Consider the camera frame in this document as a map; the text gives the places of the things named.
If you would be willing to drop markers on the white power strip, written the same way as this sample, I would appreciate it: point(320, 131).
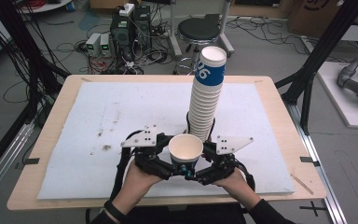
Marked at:
point(126, 9)

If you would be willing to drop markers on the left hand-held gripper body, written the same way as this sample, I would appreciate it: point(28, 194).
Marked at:
point(147, 160)

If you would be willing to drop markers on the person's right hand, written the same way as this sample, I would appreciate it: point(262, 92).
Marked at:
point(242, 189)

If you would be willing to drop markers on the cardboard box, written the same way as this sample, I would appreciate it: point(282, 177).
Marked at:
point(313, 15)

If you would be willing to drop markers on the black tape strip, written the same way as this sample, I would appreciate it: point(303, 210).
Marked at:
point(31, 161)
point(309, 160)

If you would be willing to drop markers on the grey power supply unit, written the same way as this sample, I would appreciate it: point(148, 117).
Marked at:
point(92, 43)
point(105, 45)

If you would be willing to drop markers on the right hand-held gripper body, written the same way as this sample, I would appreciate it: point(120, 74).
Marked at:
point(225, 168)

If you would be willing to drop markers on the aluminium rail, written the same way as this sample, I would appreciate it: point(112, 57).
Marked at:
point(3, 165)
point(329, 186)

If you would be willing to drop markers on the blue banded paper cup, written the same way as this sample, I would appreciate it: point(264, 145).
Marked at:
point(185, 148)

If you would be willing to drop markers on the person's left hand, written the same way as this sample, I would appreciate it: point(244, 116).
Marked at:
point(135, 186)

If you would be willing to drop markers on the person's dark clothed lap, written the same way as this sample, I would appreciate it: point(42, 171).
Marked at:
point(183, 216)

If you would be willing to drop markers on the tall stack of paper cups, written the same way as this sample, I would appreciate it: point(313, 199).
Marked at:
point(205, 102)

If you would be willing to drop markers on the white floor board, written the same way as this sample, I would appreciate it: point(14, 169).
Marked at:
point(351, 115)

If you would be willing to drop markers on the black wristband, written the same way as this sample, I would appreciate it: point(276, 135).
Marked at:
point(114, 211)

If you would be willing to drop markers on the brown tape piece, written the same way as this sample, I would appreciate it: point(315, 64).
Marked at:
point(86, 79)

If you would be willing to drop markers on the black computer tower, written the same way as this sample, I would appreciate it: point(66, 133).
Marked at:
point(122, 34)
point(142, 25)

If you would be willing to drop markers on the black round stool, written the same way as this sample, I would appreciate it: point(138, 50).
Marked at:
point(198, 29)

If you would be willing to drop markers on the white foam sheet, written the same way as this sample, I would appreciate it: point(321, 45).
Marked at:
point(121, 105)

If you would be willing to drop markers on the white round table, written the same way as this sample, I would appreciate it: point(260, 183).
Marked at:
point(46, 6)

